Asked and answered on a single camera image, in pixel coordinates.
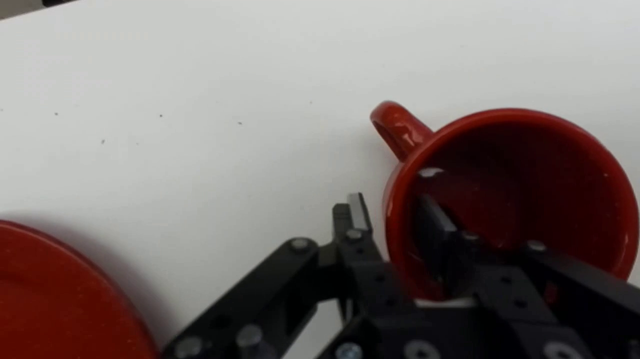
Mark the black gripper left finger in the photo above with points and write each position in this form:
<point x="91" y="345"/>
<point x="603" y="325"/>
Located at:
<point x="267" y="299"/>

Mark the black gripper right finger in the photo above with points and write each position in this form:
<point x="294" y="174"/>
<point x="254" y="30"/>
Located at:
<point x="506" y="285"/>

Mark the red ceramic cup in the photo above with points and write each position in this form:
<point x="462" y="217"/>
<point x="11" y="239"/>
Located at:
<point x="533" y="180"/>

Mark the red speckled plate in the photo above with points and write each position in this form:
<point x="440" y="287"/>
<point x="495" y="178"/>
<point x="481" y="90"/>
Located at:
<point x="52" y="299"/>

